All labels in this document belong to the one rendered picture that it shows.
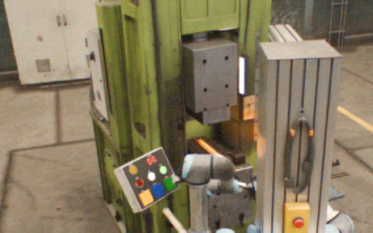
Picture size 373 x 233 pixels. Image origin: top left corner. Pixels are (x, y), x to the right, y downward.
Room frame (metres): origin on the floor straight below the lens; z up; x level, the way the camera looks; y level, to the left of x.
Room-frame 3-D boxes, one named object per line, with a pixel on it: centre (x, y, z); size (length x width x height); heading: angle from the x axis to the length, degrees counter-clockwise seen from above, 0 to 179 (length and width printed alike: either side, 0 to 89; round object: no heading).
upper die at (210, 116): (3.05, -0.04, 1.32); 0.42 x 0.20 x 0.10; 24
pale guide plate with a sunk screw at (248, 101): (3.11, -0.36, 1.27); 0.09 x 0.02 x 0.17; 114
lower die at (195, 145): (3.05, -0.04, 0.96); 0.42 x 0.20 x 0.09; 24
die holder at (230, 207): (3.08, -0.09, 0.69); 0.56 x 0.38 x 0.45; 24
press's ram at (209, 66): (3.07, -0.08, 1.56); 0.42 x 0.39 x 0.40; 24
